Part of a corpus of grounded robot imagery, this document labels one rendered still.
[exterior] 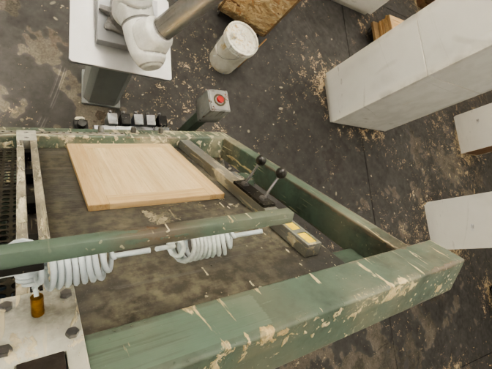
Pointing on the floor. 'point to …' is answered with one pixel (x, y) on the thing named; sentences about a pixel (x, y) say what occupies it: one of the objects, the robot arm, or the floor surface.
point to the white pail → (234, 47)
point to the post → (191, 124)
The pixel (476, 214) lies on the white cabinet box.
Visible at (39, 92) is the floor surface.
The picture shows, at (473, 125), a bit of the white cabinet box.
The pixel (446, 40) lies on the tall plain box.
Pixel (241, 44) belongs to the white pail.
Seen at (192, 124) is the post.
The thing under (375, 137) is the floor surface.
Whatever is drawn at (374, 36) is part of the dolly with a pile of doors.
